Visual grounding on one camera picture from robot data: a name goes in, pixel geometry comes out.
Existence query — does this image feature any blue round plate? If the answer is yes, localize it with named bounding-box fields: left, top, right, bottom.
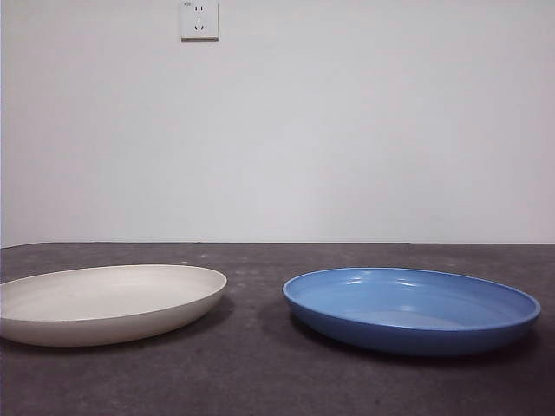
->
left=282, top=267, right=542, bottom=357

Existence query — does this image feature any white round plate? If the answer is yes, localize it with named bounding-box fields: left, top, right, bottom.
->
left=0, top=263, right=228, bottom=348

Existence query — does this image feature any white wall socket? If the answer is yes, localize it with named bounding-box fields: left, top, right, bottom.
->
left=180, top=0, right=220, bottom=43

